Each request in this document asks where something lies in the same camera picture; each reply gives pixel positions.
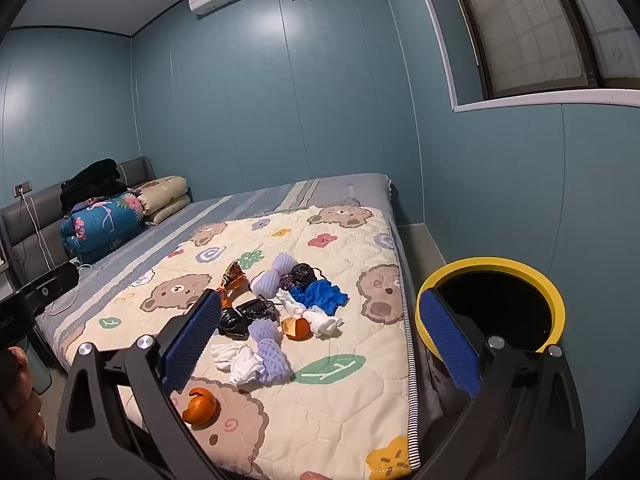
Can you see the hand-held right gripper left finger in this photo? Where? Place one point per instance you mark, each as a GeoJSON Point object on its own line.
{"type": "Point", "coordinates": [192, 335]}

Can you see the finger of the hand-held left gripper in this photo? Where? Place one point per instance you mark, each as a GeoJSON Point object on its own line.
{"type": "Point", "coordinates": [52, 285]}

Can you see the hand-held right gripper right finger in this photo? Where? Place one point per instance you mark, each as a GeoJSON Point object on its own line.
{"type": "Point", "coordinates": [447, 337]}

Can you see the white sock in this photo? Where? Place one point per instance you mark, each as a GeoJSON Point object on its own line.
{"type": "Point", "coordinates": [242, 362]}

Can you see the yellow-rimmed dark trash can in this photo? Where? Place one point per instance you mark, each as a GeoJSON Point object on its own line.
{"type": "Point", "coordinates": [505, 305]}

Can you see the shiny orange snack wrapper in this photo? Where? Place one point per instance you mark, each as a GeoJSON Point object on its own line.
{"type": "Point", "coordinates": [234, 277]}

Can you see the white tissue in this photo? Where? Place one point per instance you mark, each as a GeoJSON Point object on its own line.
{"type": "Point", "coordinates": [325, 322]}

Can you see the black patterned sock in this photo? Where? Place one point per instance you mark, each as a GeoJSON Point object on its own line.
{"type": "Point", "coordinates": [302, 276]}

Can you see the blue plastic glove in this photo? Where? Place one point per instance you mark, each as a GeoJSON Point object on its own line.
{"type": "Point", "coordinates": [320, 296]}

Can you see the person's left hand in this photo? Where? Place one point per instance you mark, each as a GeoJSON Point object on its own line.
{"type": "Point", "coordinates": [27, 410]}

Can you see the person's right hand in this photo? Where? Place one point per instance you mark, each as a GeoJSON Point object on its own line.
{"type": "Point", "coordinates": [314, 476]}

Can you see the grey padded headboard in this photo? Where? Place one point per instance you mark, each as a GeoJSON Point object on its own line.
{"type": "Point", "coordinates": [25, 230]}

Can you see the blue floral folded quilt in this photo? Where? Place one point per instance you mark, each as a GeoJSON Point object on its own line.
{"type": "Point", "coordinates": [102, 227]}

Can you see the black folded clothes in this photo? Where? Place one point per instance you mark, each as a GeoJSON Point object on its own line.
{"type": "Point", "coordinates": [92, 182]}

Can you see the beige folded pillows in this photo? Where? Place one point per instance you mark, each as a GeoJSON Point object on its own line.
{"type": "Point", "coordinates": [165, 197]}

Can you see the cream bear-print quilted blanket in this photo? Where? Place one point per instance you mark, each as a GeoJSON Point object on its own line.
{"type": "Point", "coordinates": [325, 410]}

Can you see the bed with grey striped sheet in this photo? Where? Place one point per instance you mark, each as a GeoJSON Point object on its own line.
{"type": "Point", "coordinates": [250, 200]}

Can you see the wall power outlet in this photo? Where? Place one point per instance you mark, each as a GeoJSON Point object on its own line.
{"type": "Point", "coordinates": [23, 189]}

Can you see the window with white frame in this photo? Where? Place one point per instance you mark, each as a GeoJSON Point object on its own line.
{"type": "Point", "coordinates": [535, 25]}

